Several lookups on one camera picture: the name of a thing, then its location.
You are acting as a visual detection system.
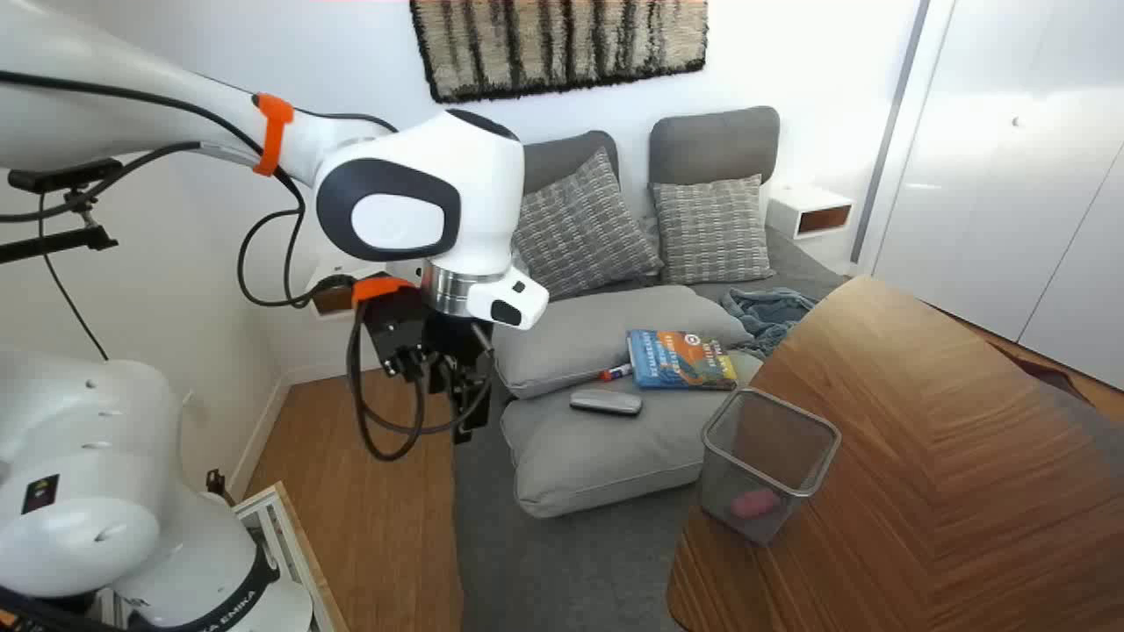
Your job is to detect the grey wire mesh bin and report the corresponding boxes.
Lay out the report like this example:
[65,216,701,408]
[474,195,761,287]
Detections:
[694,382,846,547]

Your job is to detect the wide grey sofa backrest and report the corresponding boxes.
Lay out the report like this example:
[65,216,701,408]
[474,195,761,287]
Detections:
[646,100,783,189]

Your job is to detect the teal knitted blanket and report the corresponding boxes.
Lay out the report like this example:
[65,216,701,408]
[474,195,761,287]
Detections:
[713,283,818,362]

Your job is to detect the pink object in bin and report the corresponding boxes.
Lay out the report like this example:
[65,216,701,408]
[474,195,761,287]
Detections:
[729,486,783,522]

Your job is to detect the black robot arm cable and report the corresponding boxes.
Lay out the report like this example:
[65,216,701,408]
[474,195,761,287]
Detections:
[0,65,498,467]

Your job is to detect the white bedside table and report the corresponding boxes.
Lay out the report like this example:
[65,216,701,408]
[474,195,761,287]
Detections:
[766,187,856,276]

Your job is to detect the colourful blue book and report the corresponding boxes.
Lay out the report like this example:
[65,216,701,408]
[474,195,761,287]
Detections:
[625,326,747,393]

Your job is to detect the flat grey bed pillow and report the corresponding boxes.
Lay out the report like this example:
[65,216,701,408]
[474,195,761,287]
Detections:
[489,279,755,405]

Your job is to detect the woven fringed wall hanging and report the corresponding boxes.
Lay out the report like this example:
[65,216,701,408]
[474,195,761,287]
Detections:
[406,0,713,106]

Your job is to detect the narrow grey sofa backrest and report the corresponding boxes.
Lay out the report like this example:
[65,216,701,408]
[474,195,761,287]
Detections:
[520,125,625,195]

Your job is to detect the orange cable clip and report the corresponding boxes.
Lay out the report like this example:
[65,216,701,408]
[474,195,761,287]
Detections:
[349,273,413,313]
[254,91,297,180]

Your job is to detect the white picture frame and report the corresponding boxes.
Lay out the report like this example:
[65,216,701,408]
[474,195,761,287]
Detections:
[233,481,349,632]

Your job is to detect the black camera on stand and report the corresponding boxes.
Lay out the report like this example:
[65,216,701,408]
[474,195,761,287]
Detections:
[6,154,126,195]

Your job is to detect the white wardrobe doors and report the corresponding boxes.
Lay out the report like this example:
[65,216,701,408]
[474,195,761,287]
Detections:
[856,0,1124,396]

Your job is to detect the thin black camera cable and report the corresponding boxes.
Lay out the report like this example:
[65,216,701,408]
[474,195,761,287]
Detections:
[35,194,115,364]

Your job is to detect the thick grey bed pillow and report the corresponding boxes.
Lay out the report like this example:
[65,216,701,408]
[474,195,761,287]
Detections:
[498,348,766,522]

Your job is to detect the small grey checked cushion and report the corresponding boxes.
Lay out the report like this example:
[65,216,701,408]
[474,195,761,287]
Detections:
[650,173,775,287]

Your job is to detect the grey sofa mattress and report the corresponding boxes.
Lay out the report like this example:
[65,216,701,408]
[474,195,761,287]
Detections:
[453,220,855,632]

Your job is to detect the large grey checked cushion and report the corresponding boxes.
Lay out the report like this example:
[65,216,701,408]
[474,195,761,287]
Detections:
[509,148,668,302]

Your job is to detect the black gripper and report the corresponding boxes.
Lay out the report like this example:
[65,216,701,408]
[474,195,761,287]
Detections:
[363,283,498,450]

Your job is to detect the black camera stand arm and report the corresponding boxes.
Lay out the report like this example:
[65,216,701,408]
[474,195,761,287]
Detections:
[0,187,119,266]

